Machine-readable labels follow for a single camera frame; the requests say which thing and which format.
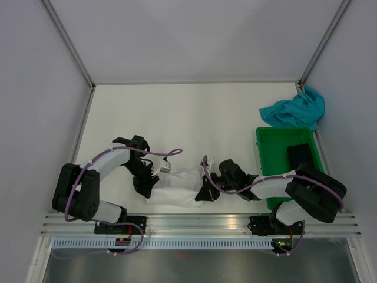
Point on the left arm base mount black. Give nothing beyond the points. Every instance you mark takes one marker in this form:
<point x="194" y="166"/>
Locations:
<point x="113" y="229"/>

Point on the green plastic bin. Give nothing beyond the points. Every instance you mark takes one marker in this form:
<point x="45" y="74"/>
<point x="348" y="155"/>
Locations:
<point x="273" y="142"/>

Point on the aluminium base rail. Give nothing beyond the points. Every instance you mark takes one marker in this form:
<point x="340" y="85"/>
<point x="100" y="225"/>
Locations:
<point x="202" y="226"/>

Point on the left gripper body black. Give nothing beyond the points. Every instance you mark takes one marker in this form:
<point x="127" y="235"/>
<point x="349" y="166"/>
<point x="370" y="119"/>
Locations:
<point x="137" y="168"/>

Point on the right aluminium frame post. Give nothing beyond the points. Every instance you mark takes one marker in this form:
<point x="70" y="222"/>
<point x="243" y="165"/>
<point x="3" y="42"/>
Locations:
<point x="325" y="39"/>

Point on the aluminium frame post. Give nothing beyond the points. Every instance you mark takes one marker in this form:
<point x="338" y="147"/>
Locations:
<point x="325" y="39"/>
<point x="62" y="32"/>

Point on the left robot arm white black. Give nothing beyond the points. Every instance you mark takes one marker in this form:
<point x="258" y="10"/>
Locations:
<point x="77" y="194"/>

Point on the black rolled t shirt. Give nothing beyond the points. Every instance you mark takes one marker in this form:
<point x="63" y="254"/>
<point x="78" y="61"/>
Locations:
<point x="299" y="154"/>

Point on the white slotted cable duct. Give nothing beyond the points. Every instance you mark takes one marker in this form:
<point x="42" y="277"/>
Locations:
<point x="163" y="243"/>

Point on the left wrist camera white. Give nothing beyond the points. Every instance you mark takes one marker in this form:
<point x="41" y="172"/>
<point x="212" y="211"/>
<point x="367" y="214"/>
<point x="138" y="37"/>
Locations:
<point x="161" y="166"/>

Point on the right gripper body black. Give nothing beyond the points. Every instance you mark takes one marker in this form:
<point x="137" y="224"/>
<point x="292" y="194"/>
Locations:
<point x="221" y="183"/>

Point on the left aluminium frame post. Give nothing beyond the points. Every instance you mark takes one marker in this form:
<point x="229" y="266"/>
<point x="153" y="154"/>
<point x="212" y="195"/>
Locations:
<point x="62" y="32"/>

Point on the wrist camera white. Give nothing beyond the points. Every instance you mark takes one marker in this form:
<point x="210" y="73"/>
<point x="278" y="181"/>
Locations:
<point x="206" y="165"/>
<point x="161" y="166"/>

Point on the teal t shirt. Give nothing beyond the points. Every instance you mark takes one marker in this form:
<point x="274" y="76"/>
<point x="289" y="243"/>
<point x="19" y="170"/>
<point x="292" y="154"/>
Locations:
<point x="303" y="110"/>

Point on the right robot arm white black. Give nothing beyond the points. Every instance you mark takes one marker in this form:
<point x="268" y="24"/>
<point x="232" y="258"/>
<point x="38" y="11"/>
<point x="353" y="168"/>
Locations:
<point x="310" y="193"/>

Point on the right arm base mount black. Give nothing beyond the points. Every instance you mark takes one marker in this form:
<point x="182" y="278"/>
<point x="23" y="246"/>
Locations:
<point x="267" y="226"/>

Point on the white t shirt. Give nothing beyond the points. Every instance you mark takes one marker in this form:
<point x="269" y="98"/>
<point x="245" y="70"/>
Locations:
<point x="177" y="188"/>

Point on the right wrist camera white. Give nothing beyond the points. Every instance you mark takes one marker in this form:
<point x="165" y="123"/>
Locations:
<point x="206" y="165"/>

